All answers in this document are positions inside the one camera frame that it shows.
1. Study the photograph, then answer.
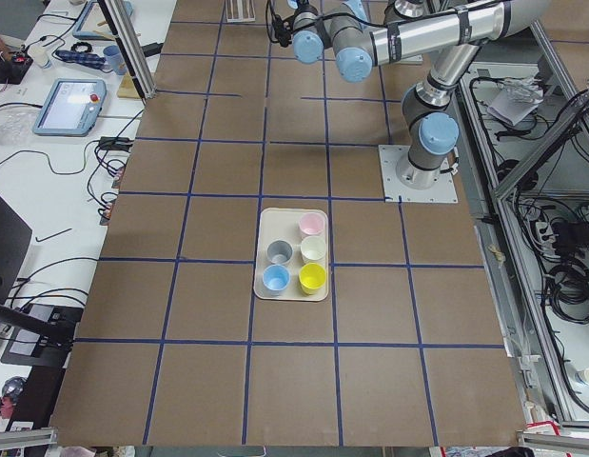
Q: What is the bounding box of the aluminium frame post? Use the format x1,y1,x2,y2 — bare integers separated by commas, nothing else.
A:
98,0,156,101

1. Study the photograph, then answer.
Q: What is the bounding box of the blue cup on desk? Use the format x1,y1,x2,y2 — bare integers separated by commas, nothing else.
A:
103,45,127,76

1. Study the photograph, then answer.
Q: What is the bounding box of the blue teach pendant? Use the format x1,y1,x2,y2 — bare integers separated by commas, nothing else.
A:
32,78,107,137
72,1,113,41

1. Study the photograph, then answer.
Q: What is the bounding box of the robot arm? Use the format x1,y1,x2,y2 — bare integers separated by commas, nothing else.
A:
288,1,550,190

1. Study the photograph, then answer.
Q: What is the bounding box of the grey cup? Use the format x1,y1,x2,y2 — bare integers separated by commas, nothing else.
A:
266,240,294,266

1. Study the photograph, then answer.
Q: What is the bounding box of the wooden mug tree stand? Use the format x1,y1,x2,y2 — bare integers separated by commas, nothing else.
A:
110,37,143,101

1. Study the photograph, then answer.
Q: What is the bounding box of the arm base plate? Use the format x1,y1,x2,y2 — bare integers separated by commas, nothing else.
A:
378,145,459,204

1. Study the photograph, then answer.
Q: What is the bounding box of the cream plastic tray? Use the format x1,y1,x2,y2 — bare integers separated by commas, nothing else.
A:
254,208,329,302

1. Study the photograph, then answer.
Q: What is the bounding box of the blue checked cloth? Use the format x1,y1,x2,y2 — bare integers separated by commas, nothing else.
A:
52,50,106,70

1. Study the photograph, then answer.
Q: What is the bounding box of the pink cup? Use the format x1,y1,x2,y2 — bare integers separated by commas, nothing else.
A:
298,212,325,239

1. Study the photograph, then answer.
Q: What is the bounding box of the pale green cup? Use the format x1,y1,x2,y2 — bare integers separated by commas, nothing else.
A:
300,236,327,264

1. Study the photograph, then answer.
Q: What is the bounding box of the yellow cup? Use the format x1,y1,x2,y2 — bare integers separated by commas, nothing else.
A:
299,263,327,295

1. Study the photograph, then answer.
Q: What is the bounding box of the black power adapter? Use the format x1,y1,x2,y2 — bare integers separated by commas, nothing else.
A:
142,42,164,57

